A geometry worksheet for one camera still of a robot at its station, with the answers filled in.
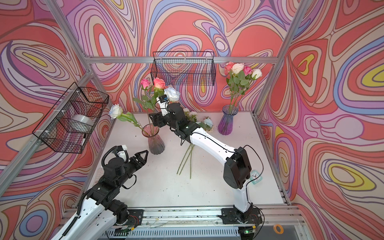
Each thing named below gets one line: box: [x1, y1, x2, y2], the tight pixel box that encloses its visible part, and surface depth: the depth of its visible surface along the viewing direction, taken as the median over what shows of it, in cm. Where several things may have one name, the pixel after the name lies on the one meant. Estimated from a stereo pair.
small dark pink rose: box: [133, 78, 155, 135], surface depth 82 cm
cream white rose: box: [228, 63, 245, 113], surface depth 86 cm
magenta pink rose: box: [237, 65, 253, 103], surface depth 86 cm
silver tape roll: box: [71, 114, 95, 127], surface depth 74 cm
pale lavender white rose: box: [164, 86, 181, 102], surface depth 69 cm
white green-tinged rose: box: [240, 68, 263, 100], surface depth 84 cm
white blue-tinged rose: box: [109, 104, 149, 136], surface depth 73 cm
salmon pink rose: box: [224, 61, 235, 113], surface depth 88 cm
